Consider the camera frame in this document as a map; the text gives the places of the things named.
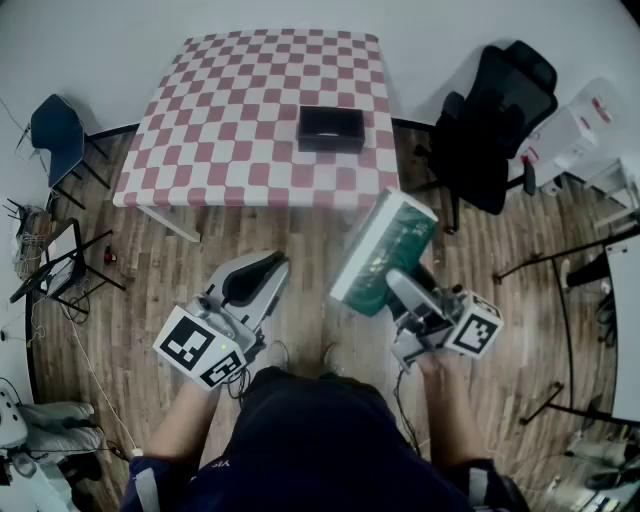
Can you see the person's right shoe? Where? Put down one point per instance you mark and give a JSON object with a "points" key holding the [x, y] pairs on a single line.
{"points": [[333, 357]]}

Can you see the person's dark navy clothing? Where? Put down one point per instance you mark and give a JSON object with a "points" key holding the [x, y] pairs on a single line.
{"points": [[320, 450]]}

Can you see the red white checkered tablecloth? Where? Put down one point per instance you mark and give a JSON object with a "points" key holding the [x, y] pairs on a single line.
{"points": [[225, 100]]}

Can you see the person's right forearm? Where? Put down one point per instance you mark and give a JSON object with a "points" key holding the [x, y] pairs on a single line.
{"points": [[450, 410]]}

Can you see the black office chair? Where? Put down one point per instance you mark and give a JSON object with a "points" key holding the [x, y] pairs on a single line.
{"points": [[485, 130]]}

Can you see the black folding stand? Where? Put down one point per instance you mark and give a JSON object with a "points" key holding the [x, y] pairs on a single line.
{"points": [[62, 272]]}

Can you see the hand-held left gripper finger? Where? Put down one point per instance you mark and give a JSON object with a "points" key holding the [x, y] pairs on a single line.
{"points": [[235, 267], [272, 295]]}

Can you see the person's shoe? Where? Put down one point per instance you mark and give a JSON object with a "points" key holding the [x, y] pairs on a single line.
{"points": [[333, 357], [278, 354]]}

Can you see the dark green block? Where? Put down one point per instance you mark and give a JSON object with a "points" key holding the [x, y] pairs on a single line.
{"points": [[395, 240]]}

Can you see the black metal floor stand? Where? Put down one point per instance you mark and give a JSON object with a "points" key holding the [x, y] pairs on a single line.
{"points": [[562, 310]]}

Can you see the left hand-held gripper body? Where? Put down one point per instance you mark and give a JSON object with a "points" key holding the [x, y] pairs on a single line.
{"points": [[195, 345]]}

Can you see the person's left shoe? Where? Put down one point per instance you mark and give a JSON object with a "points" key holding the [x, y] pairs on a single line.
{"points": [[278, 354]]}

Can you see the white cardboard boxes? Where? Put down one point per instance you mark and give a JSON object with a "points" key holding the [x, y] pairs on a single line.
{"points": [[575, 130]]}

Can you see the white table leg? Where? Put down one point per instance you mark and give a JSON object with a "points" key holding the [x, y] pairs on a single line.
{"points": [[172, 222]]}

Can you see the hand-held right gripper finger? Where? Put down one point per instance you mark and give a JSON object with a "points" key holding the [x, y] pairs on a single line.
{"points": [[428, 282], [406, 295]]}

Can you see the white power adapter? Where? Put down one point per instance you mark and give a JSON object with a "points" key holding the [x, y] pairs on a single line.
{"points": [[136, 452]]}

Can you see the blue plastic chair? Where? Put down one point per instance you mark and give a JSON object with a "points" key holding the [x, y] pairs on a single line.
{"points": [[57, 140]]}

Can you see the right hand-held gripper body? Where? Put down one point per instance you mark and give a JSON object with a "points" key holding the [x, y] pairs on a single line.
{"points": [[470, 330]]}

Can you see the white desk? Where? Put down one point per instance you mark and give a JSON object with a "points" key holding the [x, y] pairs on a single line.
{"points": [[627, 330]]}

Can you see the black rectangular tray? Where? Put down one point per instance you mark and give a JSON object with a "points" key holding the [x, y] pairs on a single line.
{"points": [[330, 142]]}

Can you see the person's left forearm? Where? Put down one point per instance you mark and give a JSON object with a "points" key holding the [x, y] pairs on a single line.
{"points": [[180, 425]]}

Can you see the small red floor object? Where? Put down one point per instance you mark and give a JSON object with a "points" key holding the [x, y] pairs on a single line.
{"points": [[109, 256]]}

